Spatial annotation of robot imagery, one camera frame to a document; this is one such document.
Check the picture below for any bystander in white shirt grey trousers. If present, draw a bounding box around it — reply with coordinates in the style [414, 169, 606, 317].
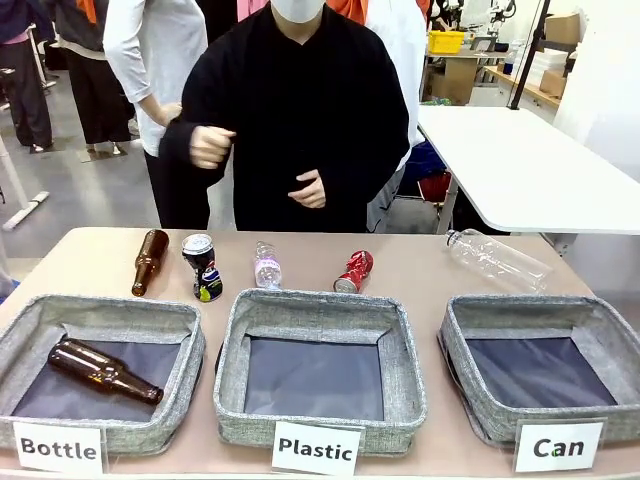
[363, 0, 430, 234]

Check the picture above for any wooden workbench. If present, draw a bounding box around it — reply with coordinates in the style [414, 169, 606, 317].
[423, 48, 512, 107]

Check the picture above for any brown glass beer bottle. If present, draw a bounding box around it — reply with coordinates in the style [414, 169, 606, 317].
[130, 228, 171, 298]
[47, 338, 165, 406]

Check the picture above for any black metal stand pole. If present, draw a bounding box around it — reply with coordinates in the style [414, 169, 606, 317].
[506, 0, 552, 111]

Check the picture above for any white Plastic label sign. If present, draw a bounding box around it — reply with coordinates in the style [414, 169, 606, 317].
[270, 420, 364, 477]

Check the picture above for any person's right hand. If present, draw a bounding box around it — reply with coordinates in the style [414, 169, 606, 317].
[189, 124, 237, 170]

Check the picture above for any yellow plastic crate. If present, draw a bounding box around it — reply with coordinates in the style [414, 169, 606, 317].
[427, 30, 467, 56]

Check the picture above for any bystander's bare hand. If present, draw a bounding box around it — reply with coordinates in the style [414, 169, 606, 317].
[149, 101, 184, 127]

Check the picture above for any person's left hand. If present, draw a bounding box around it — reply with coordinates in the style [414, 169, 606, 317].
[287, 168, 328, 210]

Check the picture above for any crushed red soda can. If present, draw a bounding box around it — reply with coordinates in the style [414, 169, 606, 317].
[332, 249, 375, 295]

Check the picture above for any person's right forearm black sleeve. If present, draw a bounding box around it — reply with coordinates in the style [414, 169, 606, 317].
[159, 117, 236, 190]

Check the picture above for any brown cardboard box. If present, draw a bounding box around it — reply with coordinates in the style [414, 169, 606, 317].
[543, 13, 582, 45]

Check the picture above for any small plastic bottle pink label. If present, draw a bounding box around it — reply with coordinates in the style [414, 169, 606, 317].
[253, 240, 284, 292]

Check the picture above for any large clear plastic bottle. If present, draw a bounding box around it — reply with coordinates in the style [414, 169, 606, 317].
[444, 228, 555, 295]

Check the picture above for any bystander in white long-sleeve shirt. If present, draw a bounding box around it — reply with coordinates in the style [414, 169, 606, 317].
[102, 0, 210, 230]

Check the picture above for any red bucket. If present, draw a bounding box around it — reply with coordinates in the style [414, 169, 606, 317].
[418, 171, 452, 202]

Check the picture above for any person's left forearm black sleeve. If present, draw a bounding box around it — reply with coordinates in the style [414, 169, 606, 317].
[319, 149, 412, 207]

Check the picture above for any crushed black Pepsi can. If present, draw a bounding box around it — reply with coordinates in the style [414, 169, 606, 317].
[180, 233, 225, 303]

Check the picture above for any person in black sweater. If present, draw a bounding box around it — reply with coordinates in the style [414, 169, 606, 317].
[159, 0, 426, 234]

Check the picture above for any grey fabric basket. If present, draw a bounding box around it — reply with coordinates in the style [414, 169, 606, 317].
[0, 293, 207, 457]
[213, 287, 429, 457]
[437, 294, 640, 449]

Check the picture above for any bystander in dark jacket pink hem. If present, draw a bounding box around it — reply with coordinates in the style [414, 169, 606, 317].
[0, 0, 55, 154]

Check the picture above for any white rectangular side table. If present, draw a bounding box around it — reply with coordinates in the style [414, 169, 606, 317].
[417, 105, 640, 236]

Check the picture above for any white Can label sign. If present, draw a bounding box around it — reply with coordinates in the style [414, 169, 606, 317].
[514, 418, 607, 474]

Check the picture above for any white face mask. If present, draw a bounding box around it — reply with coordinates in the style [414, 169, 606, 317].
[269, 0, 329, 24]

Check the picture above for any white desk leg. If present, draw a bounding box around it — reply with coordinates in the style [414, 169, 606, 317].
[0, 133, 51, 232]

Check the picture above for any bystander in black skirt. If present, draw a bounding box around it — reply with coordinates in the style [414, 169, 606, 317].
[52, 0, 135, 154]

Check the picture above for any white Bottle label sign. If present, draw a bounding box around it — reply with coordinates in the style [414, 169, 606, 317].
[12, 420, 106, 476]

